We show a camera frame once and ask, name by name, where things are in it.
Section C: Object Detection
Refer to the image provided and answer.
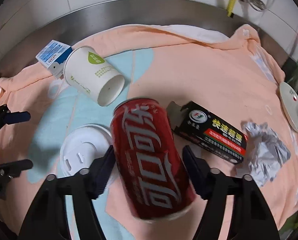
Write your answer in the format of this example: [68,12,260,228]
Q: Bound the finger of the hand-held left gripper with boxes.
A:
[0,104,31,131]
[0,159,34,184]

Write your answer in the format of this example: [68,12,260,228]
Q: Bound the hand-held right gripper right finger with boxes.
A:
[181,145,281,240]

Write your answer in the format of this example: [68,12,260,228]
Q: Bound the white plastic cup lid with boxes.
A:
[59,123,113,178]

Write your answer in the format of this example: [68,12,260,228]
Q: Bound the white paper cup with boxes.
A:
[63,45,126,107]

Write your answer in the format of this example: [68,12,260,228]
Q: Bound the black cardboard box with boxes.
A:
[166,100,249,165]

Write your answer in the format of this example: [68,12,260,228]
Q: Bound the small white plate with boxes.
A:
[278,81,298,134]

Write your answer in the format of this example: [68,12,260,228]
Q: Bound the peach printed towel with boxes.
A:
[0,23,298,240]

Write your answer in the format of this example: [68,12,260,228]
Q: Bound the red soda can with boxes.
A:
[110,97,198,222]

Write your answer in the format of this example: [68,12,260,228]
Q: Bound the small white blue milk carton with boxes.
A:
[35,39,73,79]

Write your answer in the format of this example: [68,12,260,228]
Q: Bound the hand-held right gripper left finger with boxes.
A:
[19,145,117,240]

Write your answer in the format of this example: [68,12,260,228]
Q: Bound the crumpled silver foil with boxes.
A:
[241,120,292,188]

